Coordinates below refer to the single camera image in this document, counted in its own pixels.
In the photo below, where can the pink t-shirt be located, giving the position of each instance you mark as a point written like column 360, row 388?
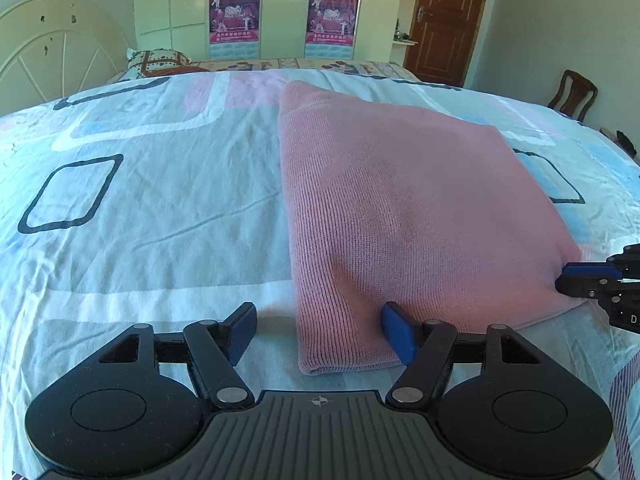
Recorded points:
column 400, row 210

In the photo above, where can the purple striped cloth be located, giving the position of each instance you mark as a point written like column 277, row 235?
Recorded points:
column 625, row 410

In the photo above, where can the small dark shelf ornament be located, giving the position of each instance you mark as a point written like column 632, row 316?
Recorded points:
column 400, row 32

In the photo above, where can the cream corner shelf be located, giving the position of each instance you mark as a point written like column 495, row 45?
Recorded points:
column 405, row 42

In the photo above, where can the pastel patterned bed sheet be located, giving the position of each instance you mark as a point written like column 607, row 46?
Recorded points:
column 175, row 210

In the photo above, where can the purple wall poster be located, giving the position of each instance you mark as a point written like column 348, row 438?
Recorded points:
column 234, row 20
column 331, row 20

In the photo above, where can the floral patchwork bedspread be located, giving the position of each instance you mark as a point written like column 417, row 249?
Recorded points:
column 300, row 64

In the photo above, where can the cream round headboard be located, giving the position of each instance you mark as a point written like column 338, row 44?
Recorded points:
column 50, row 45

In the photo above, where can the brown wooden chair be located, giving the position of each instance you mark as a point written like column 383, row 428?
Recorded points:
column 575, row 92

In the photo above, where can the dark object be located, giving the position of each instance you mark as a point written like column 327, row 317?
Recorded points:
column 627, row 144

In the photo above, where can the orange striped cushion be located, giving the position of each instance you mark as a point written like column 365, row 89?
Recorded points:
column 172, row 69

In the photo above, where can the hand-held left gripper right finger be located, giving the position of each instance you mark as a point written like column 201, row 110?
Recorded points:
column 397, row 332

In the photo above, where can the patterned pillow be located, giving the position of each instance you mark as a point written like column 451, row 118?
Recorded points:
column 150, row 57

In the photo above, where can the cream wardrobe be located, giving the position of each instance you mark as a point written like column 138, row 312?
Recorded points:
column 282, row 10

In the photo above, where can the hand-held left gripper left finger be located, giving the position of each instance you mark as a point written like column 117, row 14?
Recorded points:
column 242, row 332

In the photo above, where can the brown wooden door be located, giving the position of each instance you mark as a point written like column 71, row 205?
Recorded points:
column 450, row 25

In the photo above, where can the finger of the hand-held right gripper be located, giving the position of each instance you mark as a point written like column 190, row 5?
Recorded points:
column 587, row 270
column 580, row 287

